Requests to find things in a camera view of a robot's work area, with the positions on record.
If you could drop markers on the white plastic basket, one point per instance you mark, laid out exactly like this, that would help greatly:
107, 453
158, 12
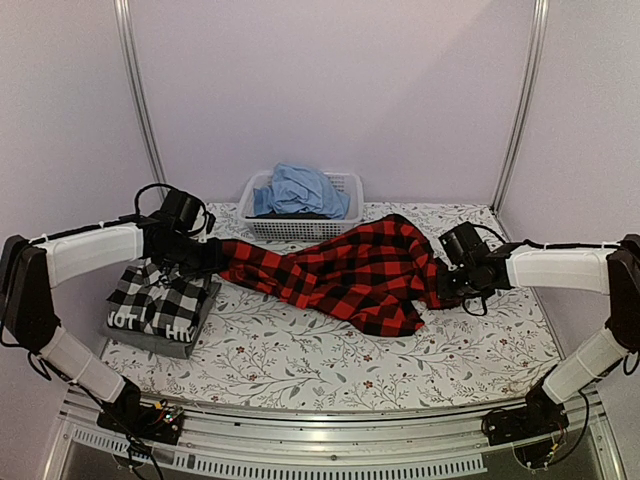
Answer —
305, 230

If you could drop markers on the floral tablecloth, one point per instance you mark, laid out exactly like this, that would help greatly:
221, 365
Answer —
255, 351

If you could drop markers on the folded grey shirt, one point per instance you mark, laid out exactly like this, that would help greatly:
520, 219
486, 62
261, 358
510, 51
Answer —
160, 345

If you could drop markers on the left aluminium post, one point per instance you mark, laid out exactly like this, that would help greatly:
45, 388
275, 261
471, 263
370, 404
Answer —
134, 75

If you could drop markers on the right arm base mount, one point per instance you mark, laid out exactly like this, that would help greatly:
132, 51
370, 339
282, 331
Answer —
539, 416

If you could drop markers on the blue shirt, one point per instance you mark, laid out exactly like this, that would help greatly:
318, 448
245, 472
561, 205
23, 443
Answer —
298, 190

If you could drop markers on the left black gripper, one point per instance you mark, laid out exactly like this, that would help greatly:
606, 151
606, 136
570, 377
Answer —
213, 264

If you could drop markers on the folded black white plaid shirt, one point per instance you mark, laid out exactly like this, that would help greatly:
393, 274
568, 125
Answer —
159, 301

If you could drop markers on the aluminium front rail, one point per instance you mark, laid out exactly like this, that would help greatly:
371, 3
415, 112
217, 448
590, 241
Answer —
224, 442

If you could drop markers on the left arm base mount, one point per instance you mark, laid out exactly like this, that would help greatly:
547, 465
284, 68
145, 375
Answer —
159, 422

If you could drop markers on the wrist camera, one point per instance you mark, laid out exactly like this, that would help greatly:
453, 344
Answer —
463, 245
186, 214

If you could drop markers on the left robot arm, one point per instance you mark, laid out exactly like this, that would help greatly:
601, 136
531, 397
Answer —
33, 270

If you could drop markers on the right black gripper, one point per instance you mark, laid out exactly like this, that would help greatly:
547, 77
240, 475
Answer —
444, 290

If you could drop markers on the right aluminium post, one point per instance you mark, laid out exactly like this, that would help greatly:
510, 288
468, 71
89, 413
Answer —
531, 70

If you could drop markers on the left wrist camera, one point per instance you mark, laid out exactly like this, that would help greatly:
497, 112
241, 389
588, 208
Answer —
186, 214

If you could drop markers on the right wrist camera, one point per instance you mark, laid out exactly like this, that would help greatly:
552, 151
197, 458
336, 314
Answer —
463, 245

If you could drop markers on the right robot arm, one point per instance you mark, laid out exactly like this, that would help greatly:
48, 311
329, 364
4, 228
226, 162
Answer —
611, 270

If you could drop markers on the red black plaid shirt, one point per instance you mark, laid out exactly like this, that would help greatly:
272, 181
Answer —
370, 276

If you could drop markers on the aluminium post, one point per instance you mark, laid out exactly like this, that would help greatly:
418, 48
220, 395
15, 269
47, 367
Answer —
531, 70
134, 75

